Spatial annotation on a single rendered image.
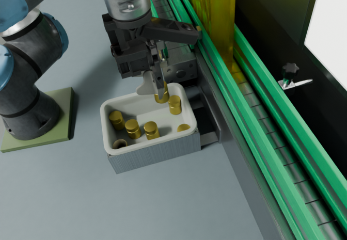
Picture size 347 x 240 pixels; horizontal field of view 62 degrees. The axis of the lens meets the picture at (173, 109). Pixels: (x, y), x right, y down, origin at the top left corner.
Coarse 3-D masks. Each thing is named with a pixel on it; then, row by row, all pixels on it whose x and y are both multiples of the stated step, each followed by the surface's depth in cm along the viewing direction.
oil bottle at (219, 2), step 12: (204, 0) 66; (216, 0) 61; (228, 0) 62; (216, 12) 63; (228, 12) 64; (216, 24) 65; (228, 24) 66; (216, 36) 68; (228, 36) 69; (216, 48) 70; (228, 48) 71; (228, 60) 75
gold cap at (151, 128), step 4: (148, 124) 73; (152, 124) 73; (156, 124) 73; (144, 128) 73; (148, 128) 72; (152, 128) 72; (156, 128) 72; (148, 132) 72; (152, 132) 72; (156, 132) 73; (148, 136) 74; (152, 136) 73; (156, 136) 74
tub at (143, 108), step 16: (128, 96) 77; (144, 96) 77; (128, 112) 80; (144, 112) 81; (160, 112) 81; (192, 112) 71; (112, 128) 76; (160, 128) 77; (176, 128) 77; (192, 128) 67; (112, 144) 71; (128, 144) 75; (144, 144) 66
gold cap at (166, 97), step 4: (164, 84) 65; (164, 92) 65; (168, 92) 67; (156, 96) 66; (164, 96) 66; (168, 96) 67; (156, 100) 67; (160, 100) 67; (164, 100) 67; (168, 100) 68
